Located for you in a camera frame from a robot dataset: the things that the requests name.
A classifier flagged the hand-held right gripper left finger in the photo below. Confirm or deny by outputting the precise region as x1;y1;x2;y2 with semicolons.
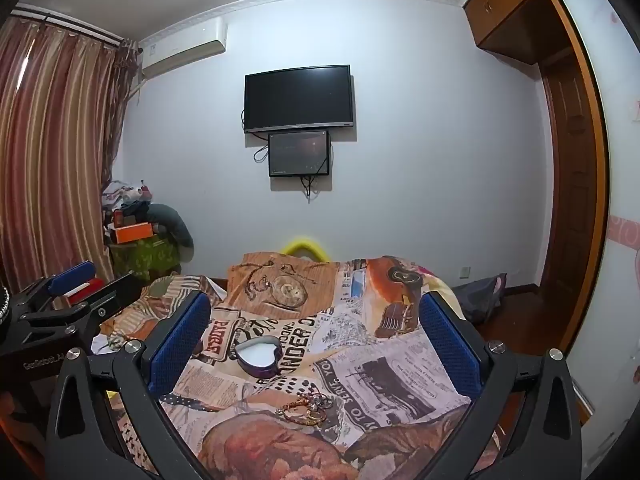
47;291;212;480

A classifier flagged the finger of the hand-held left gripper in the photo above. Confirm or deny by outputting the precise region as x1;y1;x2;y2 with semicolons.
10;260;97;313
20;272;153;343

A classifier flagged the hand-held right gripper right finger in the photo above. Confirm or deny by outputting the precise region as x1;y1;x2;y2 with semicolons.
419;290;585;480

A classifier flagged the purple heart-shaped tin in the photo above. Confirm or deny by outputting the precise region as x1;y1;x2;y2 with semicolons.
235;336;280;380

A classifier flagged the red rope bracelet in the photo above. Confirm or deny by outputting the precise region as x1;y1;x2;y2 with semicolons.
276;395;330;428

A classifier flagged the crystal bead jewelry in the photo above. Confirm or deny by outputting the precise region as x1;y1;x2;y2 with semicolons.
302;393;335;413

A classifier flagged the red box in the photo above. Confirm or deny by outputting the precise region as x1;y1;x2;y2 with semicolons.
64;280;107;307

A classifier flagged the dark bag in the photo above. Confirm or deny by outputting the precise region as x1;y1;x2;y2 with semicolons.
450;273;508;326

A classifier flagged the orange box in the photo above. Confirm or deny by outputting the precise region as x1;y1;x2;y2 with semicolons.
112;221;155;244

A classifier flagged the pile of clothes and toys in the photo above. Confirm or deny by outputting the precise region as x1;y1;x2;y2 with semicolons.
100;177;162;223

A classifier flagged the printed blanket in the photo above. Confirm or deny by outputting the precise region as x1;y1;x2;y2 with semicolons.
95;255;501;480

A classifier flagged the striped brown curtain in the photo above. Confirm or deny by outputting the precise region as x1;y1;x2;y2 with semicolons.
0;7;143;311

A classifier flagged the brown wooden door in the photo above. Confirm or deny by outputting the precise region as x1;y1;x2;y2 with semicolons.
540;55;601;301

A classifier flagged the small black monitor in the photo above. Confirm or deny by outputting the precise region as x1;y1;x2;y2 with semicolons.
268;131;331;178

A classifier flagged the white air conditioner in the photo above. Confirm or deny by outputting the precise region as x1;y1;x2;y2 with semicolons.
140;17;228;81

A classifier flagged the wooden overhead cabinet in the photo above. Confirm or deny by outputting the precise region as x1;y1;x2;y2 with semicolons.
462;0;576;66

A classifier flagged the yellow foam ring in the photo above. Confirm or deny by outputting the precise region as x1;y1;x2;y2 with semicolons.
280;239;331;264

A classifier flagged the black curtain rail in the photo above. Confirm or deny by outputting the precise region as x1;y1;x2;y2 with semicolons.
10;4;126;50

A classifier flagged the black wall television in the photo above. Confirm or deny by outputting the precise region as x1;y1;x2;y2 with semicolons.
244;65;356;134

